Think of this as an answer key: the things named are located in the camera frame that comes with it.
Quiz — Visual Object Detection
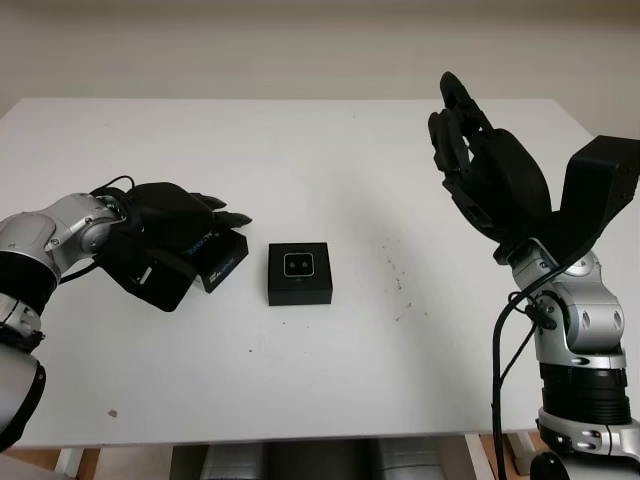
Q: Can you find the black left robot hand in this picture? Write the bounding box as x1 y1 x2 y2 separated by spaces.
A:
119 182 254 254

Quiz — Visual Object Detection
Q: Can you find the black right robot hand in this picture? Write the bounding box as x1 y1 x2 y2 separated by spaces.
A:
428 71 554 249

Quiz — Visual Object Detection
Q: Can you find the black RealSense box lid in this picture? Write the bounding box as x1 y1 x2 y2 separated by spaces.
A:
182 227 250 295

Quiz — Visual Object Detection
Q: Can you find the small silver black camera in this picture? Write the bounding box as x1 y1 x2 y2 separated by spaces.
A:
282 252 316 278

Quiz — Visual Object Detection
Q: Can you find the black box base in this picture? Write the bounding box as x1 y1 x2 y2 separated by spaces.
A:
267 242 334 307

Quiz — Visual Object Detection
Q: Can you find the white table leg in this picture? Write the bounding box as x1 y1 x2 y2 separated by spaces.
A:
462 432 539 476
53 447 86 480

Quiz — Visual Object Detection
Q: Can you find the grey robot body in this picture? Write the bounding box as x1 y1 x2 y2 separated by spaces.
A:
169 437 466 480

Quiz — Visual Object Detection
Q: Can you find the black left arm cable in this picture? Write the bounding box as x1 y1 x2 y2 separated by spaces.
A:
58 174 144 286

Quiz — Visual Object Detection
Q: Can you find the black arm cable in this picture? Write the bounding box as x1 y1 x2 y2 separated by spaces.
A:
491 264 566 480
58 174 144 286

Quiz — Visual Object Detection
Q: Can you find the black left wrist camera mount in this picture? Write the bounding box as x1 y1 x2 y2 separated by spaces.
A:
102 234 199 314

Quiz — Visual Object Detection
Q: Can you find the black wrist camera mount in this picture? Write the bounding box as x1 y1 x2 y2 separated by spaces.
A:
549 134 640 265
102 234 199 314

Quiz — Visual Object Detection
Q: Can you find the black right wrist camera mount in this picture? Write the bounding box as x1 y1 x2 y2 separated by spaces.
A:
549 134 640 265

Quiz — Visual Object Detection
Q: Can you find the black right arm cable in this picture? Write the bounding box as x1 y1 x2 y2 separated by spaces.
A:
491 264 566 480

